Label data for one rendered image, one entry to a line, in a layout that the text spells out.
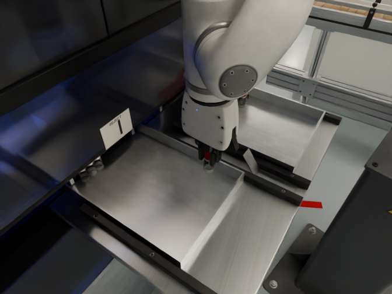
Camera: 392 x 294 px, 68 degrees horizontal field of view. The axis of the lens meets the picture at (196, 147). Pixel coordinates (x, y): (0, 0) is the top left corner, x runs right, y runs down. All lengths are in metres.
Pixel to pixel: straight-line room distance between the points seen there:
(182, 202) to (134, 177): 0.14
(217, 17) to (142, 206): 0.45
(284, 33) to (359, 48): 2.00
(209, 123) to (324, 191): 1.52
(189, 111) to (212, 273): 0.31
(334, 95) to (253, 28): 1.52
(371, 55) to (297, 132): 1.52
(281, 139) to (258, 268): 0.38
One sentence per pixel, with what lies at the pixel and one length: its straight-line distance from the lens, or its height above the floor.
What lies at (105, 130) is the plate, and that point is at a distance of 0.64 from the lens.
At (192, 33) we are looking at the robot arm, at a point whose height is 1.28.
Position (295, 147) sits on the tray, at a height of 0.88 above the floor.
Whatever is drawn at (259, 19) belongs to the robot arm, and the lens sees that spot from 0.33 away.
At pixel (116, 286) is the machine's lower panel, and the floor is 0.45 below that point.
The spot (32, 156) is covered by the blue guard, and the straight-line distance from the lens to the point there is 0.56.
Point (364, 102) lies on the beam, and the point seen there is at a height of 0.51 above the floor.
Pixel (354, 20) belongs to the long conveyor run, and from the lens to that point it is 1.63.
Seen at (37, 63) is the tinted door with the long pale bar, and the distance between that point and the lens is 0.52.
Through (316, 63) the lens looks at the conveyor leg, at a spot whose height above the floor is 0.64.
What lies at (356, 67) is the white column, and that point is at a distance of 2.39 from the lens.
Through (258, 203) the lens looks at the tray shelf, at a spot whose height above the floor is 0.88.
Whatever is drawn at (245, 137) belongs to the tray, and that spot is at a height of 0.88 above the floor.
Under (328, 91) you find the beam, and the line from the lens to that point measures 1.82.
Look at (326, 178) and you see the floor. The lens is 2.03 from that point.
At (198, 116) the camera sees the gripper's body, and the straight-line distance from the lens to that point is 0.50.
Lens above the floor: 1.44
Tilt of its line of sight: 45 degrees down
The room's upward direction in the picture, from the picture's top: straight up
